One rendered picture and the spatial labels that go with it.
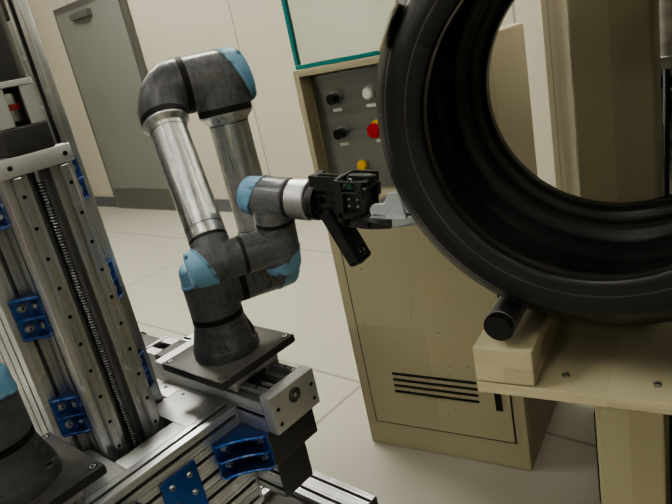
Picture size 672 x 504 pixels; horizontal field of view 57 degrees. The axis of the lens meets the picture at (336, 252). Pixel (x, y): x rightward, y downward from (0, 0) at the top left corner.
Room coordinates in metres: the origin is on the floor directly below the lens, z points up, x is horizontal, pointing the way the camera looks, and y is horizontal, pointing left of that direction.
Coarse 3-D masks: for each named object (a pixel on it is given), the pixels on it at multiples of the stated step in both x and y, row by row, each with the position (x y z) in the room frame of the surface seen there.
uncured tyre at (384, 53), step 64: (448, 0) 0.78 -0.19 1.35; (512, 0) 1.03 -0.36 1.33; (384, 64) 0.86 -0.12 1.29; (448, 64) 1.06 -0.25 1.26; (384, 128) 0.87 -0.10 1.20; (448, 128) 1.06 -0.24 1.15; (448, 192) 0.82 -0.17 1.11; (512, 192) 1.03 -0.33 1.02; (448, 256) 0.84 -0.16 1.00; (512, 256) 0.77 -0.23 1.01; (576, 256) 0.93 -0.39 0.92; (640, 256) 0.89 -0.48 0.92; (576, 320) 0.76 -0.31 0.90; (640, 320) 0.70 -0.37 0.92
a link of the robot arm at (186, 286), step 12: (180, 276) 1.26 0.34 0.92; (240, 276) 1.25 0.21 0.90; (192, 288) 1.23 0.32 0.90; (204, 288) 1.23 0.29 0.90; (216, 288) 1.23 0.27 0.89; (228, 288) 1.24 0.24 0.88; (240, 288) 1.25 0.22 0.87; (192, 300) 1.24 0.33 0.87; (204, 300) 1.23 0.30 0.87; (216, 300) 1.23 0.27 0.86; (228, 300) 1.25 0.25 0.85; (240, 300) 1.27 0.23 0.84; (192, 312) 1.25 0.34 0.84; (204, 312) 1.23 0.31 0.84; (216, 312) 1.23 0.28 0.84; (228, 312) 1.24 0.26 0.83
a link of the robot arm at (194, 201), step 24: (168, 72) 1.28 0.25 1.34; (144, 96) 1.26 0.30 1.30; (168, 96) 1.26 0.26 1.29; (144, 120) 1.24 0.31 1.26; (168, 120) 1.24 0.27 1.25; (168, 144) 1.21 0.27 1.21; (192, 144) 1.23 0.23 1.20; (168, 168) 1.19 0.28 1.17; (192, 168) 1.18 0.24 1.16; (192, 192) 1.15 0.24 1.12; (192, 216) 1.12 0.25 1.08; (216, 216) 1.13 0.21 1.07; (192, 240) 1.10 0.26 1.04; (216, 240) 1.09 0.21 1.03; (240, 240) 1.10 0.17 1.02; (192, 264) 1.06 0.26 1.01; (216, 264) 1.06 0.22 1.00; (240, 264) 1.08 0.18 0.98
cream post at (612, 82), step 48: (576, 0) 1.05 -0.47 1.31; (624, 0) 1.02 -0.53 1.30; (576, 48) 1.06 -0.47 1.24; (624, 48) 1.02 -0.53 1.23; (576, 96) 1.06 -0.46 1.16; (624, 96) 1.02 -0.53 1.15; (576, 144) 1.07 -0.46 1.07; (624, 144) 1.02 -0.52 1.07; (624, 192) 1.02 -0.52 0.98; (624, 432) 1.03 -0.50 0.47; (624, 480) 1.04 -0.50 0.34
